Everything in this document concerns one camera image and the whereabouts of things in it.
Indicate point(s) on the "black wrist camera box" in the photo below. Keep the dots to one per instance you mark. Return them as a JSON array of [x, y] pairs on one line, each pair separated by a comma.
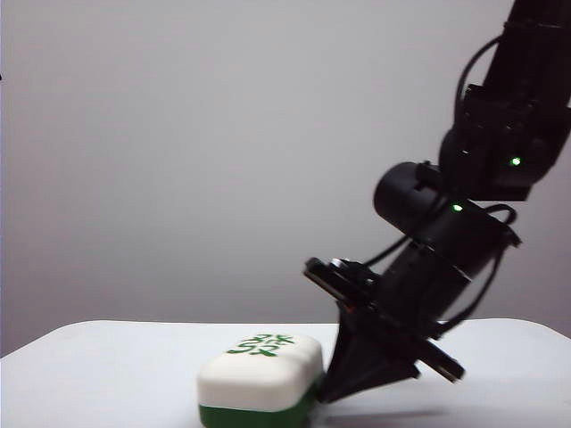
[[341, 278]]

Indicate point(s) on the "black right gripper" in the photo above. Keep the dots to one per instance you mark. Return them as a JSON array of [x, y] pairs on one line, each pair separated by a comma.
[[415, 294]]

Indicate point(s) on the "white green foam mahjong tile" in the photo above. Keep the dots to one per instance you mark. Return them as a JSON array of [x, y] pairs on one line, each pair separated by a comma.
[[254, 379]]

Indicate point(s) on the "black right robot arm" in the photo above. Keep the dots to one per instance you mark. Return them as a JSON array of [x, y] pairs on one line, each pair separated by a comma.
[[490, 147]]

